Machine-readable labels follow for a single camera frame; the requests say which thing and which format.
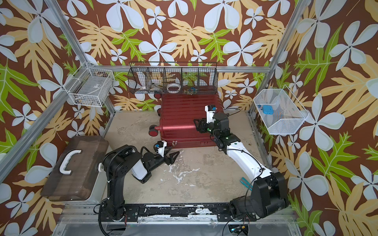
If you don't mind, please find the teal flat tool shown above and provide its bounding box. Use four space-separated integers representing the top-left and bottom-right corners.
240 177 253 191

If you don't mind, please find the blue object in basket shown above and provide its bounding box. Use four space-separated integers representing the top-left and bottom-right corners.
262 105 274 115

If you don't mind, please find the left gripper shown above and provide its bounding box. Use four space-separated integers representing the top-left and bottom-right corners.
149 145 179 173

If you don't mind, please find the white tape roll in basket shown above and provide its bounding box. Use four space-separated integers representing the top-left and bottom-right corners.
166 83 181 94

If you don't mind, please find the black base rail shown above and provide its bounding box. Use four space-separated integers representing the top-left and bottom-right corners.
94 203 255 223

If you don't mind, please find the brown plastic storage box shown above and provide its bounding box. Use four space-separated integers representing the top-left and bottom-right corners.
40 136 111 205

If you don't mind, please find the white wire basket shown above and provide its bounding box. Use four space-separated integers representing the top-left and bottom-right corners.
65 64 115 107

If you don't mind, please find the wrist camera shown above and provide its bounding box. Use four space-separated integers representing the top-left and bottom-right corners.
205 105 217 124
155 141 167 157

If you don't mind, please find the white mesh basket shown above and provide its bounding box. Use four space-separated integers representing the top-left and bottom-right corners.
254 86 310 136

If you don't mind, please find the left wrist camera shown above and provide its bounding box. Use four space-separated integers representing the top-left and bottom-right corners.
155 141 167 157

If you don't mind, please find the black wire basket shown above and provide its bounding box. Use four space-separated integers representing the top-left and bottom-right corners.
127 62 219 95

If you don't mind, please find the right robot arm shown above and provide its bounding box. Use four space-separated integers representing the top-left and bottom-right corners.
169 112 289 217

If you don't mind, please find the red hard-shell suitcase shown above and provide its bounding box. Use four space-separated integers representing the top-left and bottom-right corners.
149 93 222 148

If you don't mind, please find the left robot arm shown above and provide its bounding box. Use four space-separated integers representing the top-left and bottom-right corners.
98 141 182 221

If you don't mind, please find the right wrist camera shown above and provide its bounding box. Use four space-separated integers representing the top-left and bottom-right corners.
205 105 217 124

